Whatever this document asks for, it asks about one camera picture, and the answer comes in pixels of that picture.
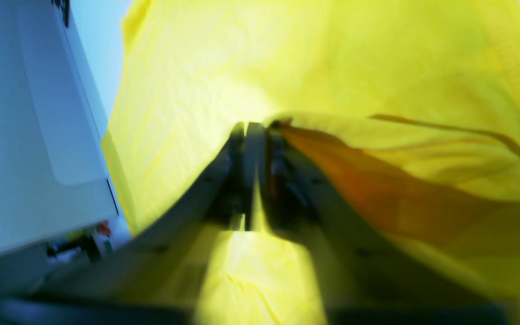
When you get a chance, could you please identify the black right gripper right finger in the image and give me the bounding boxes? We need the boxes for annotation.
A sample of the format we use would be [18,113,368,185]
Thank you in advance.
[260,126,501,312]

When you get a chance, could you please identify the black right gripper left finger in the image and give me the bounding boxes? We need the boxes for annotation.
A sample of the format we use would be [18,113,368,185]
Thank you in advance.
[30,123,265,305]

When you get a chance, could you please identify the yellow-orange T-shirt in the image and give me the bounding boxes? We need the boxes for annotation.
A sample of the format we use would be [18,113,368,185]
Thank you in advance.
[101,0,520,302]

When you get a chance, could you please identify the grey left partition panel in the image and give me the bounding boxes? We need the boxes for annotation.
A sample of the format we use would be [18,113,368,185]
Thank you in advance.
[0,0,117,255]

